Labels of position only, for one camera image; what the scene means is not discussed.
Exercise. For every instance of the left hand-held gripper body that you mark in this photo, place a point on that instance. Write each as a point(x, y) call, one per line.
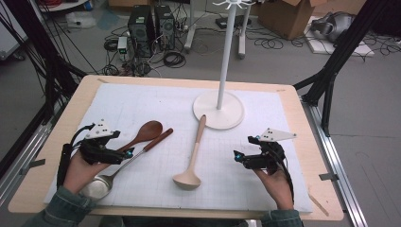
point(94, 153)

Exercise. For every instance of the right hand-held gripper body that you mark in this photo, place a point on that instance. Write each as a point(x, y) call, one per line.
point(268, 160)

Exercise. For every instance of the brown wooden spoon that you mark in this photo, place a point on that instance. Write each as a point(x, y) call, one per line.
point(149, 130)

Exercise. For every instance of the white utensil rack stand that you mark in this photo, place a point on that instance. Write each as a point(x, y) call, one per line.
point(227, 118)

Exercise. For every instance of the beige ladle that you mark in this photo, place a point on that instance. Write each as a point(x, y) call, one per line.
point(187, 181)

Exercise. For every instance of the person's left hand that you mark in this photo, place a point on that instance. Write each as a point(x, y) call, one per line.
point(80, 173)

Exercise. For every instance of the person's right hand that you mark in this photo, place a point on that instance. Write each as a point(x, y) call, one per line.
point(277, 189)

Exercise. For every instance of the white grid mat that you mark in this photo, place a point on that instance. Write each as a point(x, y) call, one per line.
point(157, 104)

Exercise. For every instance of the white power supply box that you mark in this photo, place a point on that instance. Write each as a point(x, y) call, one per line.
point(122, 44)

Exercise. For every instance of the white metal stand leg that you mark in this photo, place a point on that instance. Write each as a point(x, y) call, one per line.
point(241, 47)
point(190, 38)

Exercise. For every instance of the black computer tower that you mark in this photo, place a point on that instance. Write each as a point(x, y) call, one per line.
point(140, 31)
point(164, 28)

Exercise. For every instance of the white foam board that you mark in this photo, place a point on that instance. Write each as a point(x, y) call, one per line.
point(321, 47)

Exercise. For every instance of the clear plastic bag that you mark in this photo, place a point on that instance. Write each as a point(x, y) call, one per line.
point(80, 20)

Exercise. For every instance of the black power strip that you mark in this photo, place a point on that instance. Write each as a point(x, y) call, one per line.
point(222, 22)

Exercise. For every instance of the round white table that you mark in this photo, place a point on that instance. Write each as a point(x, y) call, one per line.
point(63, 6)

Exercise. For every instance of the grey bag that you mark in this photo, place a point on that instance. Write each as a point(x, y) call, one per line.
point(337, 25)

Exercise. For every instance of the white panel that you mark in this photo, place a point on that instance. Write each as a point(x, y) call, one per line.
point(9, 38)

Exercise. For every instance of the aluminium rail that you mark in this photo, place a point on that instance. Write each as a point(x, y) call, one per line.
point(331, 157)
point(15, 176)

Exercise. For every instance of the black metal frame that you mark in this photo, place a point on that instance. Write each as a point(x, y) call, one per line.
point(52, 82)
point(350, 44)

